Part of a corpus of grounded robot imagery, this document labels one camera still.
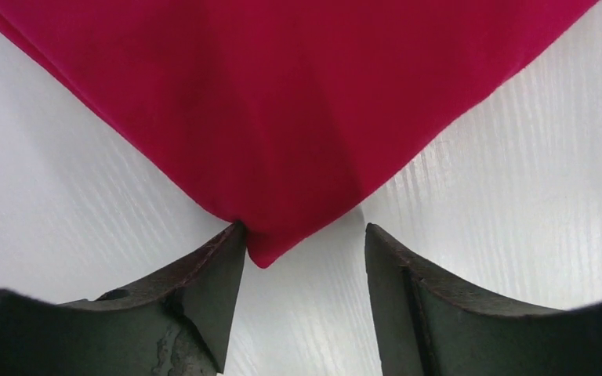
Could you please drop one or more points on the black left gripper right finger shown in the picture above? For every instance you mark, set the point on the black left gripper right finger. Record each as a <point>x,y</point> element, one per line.
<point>428,321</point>

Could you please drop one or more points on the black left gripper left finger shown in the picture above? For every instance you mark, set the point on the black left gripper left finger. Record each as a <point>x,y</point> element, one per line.
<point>174,321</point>

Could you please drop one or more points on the red t-shirt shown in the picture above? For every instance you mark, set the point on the red t-shirt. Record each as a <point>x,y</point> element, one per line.
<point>283,115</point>

